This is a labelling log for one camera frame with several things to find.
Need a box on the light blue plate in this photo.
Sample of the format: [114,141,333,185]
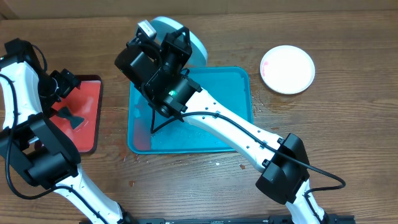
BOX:
[149,16,208,67]

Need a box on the white plate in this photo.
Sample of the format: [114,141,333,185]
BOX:
[259,45,315,95]

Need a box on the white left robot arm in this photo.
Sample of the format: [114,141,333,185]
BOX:
[1,38,134,223]

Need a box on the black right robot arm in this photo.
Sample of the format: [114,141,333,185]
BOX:
[114,22,330,223]

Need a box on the dark red water tray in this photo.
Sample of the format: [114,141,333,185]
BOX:
[43,75,103,154]

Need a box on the blue plastic tray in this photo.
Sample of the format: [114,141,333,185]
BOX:
[127,67,253,154]

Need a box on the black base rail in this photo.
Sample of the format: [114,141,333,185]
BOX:
[133,214,356,224]

